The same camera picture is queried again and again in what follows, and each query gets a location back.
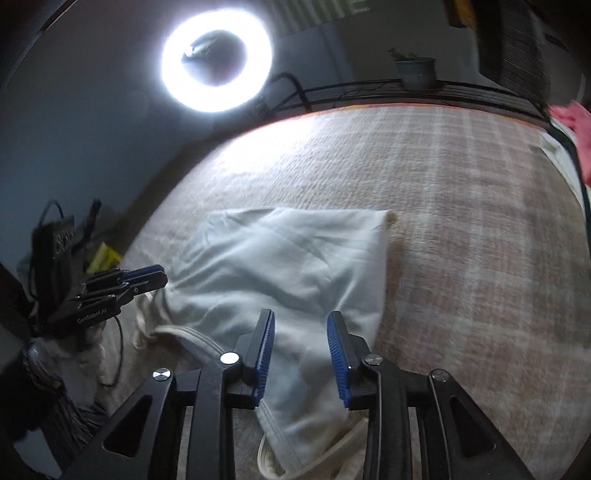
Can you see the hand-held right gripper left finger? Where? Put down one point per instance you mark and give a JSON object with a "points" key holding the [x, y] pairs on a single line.
{"points": [[267, 350]]}

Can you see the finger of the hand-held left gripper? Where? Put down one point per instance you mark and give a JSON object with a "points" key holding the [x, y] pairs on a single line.
{"points": [[143, 271], [152, 282]]}

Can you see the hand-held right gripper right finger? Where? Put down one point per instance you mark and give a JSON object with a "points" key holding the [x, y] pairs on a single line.
{"points": [[334, 360]]}

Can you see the white shorts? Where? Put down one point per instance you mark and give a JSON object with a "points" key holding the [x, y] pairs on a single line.
{"points": [[286, 267]]}

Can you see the black metal clothes rack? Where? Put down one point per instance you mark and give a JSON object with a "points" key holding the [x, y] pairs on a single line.
{"points": [[461, 86]]}

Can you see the yellow box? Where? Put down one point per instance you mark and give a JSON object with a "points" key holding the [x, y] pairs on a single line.
{"points": [[104, 258]]}

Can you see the plaid blanket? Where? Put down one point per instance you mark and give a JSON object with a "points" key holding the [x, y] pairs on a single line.
{"points": [[461, 230]]}

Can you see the potted plant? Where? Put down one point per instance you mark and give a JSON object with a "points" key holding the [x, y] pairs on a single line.
{"points": [[418, 74]]}

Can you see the white folded garment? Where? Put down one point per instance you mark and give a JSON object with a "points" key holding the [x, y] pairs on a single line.
{"points": [[561, 157]]}

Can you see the pink folded garment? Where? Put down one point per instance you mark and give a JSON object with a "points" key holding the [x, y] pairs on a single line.
{"points": [[579, 120]]}

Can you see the grey plaid coat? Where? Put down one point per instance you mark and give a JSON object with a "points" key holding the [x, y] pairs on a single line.
{"points": [[512, 46]]}

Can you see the yellow hanging garment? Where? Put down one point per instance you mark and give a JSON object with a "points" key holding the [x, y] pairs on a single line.
{"points": [[464, 11]]}

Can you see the green striped wall hanging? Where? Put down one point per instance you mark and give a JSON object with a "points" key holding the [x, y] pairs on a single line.
{"points": [[323, 7]]}

